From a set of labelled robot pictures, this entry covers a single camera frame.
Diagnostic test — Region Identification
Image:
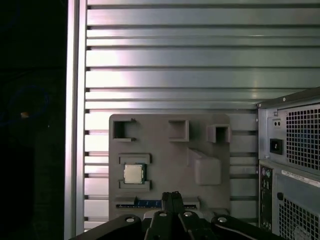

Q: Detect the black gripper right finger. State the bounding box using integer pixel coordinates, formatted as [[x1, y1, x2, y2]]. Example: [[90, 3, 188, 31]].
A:
[[172, 191, 285, 240]]

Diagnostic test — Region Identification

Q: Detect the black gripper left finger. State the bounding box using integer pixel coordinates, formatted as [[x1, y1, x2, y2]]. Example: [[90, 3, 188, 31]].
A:
[[74, 191, 187, 240]]

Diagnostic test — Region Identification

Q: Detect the CPU silver top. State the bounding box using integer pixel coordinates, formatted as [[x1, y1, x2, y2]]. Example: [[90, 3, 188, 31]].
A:
[[122, 163, 148, 186]]

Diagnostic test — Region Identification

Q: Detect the blue RAM stick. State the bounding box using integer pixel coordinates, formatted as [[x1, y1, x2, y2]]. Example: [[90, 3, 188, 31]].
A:
[[116, 198, 201, 209]]

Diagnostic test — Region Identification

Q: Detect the grey parts rack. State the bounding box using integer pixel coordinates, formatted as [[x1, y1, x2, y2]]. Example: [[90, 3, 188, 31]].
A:
[[108, 113, 232, 222]]

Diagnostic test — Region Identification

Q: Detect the black PC case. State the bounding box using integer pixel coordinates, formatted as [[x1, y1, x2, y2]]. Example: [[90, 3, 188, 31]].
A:
[[255, 86, 320, 240]]

